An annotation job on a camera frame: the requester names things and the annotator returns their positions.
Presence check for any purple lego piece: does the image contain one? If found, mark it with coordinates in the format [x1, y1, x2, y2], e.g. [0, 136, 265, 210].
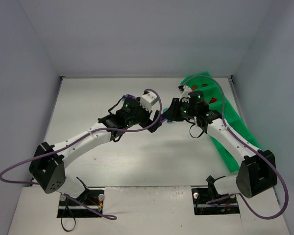
[124, 94, 135, 99]

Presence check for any red lego brick single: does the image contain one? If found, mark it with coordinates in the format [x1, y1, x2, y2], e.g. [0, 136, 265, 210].
[209, 97, 217, 104]

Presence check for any blue round lego piece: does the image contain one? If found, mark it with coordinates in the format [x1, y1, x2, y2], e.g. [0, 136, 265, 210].
[163, 108, 173, 123]

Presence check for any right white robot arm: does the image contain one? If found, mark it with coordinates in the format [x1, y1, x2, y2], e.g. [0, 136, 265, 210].
[161, 91, 277, 198]

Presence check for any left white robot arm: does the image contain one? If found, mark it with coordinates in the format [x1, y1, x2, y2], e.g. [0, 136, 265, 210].
[29, 92, 162, 198]

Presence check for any green compartment tray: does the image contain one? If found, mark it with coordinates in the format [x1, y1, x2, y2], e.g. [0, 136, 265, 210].
[181, 71, 260, 173]

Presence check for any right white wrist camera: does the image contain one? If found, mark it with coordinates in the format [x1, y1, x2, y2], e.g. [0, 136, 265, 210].
[178, 85, 193, 102]

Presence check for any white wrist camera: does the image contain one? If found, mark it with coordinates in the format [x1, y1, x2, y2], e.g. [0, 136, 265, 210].
[178, 85, 193, 102]
[140, 91, 158, 113]

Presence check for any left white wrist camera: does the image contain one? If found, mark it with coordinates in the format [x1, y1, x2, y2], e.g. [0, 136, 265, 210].
[140, 91, 158, 113]

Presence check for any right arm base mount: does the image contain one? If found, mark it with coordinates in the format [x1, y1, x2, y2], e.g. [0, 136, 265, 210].
[191, 187, 240, 216]

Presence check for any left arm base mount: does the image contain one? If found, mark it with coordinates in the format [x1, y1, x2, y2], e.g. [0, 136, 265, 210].
[57, 188, 104, 218]

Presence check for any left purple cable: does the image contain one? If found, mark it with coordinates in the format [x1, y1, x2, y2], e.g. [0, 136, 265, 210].
[0, 88, 162, 221]

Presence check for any purple cable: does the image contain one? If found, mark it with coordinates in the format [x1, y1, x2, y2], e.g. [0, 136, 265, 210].
[0, 88, 162, 221]
[181, 75, 289, 219]

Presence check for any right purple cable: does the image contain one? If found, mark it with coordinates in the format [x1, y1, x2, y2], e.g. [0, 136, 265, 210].
[181, 75, 289, 219]

